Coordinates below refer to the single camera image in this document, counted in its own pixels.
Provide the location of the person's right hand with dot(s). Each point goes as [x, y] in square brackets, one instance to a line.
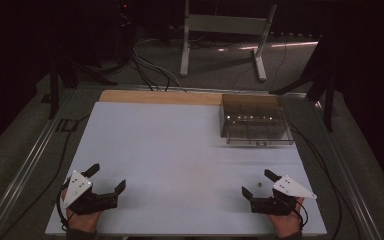
[286, 224]

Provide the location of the clear plastic compartment box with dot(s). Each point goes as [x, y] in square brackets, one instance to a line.
[255, 120]

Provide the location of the dark equipment with red light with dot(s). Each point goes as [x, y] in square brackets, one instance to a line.
[125, 26]

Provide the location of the white metal stand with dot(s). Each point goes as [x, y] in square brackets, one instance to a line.
[225, 25]

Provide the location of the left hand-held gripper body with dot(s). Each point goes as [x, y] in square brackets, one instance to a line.
[80, 191]

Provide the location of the person's left hand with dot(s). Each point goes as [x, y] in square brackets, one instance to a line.
[83, 221]

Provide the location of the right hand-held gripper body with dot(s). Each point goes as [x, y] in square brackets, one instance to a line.
[283, 196]

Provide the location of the aluminium floor rail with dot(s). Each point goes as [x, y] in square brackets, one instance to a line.
[23, 170]
[356, 173]

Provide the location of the black tripod stand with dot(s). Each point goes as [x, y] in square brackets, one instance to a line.
[326, 83]
[54, 90]

